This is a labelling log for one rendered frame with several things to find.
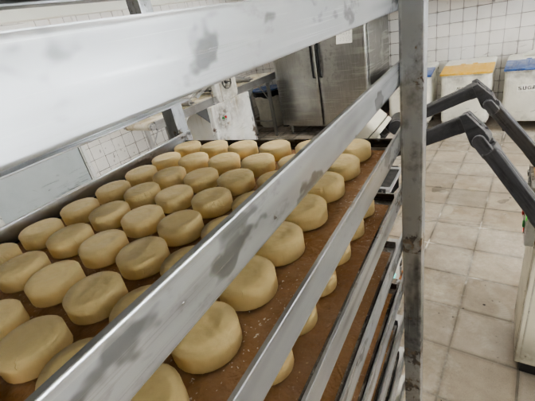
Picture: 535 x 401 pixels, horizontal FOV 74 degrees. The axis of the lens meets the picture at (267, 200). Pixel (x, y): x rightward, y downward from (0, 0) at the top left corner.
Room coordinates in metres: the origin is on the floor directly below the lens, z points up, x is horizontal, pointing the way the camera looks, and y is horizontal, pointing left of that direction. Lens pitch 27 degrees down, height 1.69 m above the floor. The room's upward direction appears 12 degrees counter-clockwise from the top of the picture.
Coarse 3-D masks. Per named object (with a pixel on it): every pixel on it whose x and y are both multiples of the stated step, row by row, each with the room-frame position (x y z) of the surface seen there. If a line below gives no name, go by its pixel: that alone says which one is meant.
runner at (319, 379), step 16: (400, 192) 0.47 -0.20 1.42; (384, 224) 0.38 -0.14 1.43; (384, 240) 0.38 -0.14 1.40; (368, 256) 0.33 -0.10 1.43; (368, 272) 0.32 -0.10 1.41; (352, 304) 0.27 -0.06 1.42; (352, 320) 0.26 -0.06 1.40; (336, 336) 0.23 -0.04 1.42; (336, 352) 0.23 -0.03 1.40; (320, 368) 0.20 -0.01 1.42; (320, 384) 0.19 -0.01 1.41; (304, 400) 0.17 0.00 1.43
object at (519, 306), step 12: (528, 252) 1.17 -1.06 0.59; (528, 264) 1.12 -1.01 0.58; (528, 276) 1.06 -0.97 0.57; (528, 288) 1.04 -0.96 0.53; (516, 300) 1.29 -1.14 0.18; (528, 300) 1.04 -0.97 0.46; (516, 312) 1.22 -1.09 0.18; (528, 312) 1.03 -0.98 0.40; (516, 324) 1.15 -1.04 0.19; (528, 324) 1.03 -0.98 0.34; (516, 336) 1.09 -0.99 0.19; (528, 336) 1.02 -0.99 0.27; (516, 348) 1.04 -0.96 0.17; (528, 348) 1.02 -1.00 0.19; (516, 360) 1.04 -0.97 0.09; (528, 360) 1.01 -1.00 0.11; (528, 372) 1.03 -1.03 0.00
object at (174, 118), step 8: (128, 0) 0.72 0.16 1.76; (136, 0) 0.71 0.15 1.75; (144, 0) 0.72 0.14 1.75; (128, 8) 0.72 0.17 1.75; (136, 8) 0.71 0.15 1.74; (144, 8) 0.72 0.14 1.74; (152, 8) 0.73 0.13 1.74; (168, 112) 0.72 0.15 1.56; (176, 112) 0.72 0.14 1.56; (168, 120) 0.72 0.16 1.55; (176, 120) 0.71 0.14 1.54; (184, 120) 0.73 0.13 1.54; (168, 128) 0.72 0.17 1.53; (176, 128) 0.71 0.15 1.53; (184, 128) 0.72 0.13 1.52
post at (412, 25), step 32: (416, 0) 0.46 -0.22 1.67; (416, 32) 0.46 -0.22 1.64; (416, 64) 0.46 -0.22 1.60; (416, 96) 0.46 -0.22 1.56; (416, 128) 0.46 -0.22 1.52; (416, 160) 0.46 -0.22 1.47; (416, 192) 0.46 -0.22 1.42; (416, 224) 0.46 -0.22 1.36; (416, 256) 0.46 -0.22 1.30; (416, 288) 0.46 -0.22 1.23; (416, 320) 0.46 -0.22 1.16; (416, 352) 0.46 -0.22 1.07; (416, 384) 0.46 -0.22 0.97
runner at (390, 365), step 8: (400, 320) 0.49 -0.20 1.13; (400, 328) 0.45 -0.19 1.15; (400, 336) 0.45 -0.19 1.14; (392, 352) 0.40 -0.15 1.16; (392, 360) 0.39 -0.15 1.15; (392, 368) 0.39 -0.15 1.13; (384, 376) 0.38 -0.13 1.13; (384, 384) 0.35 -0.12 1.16; (384, 392) 0.34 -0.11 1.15; (384, 400) 0.34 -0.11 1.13
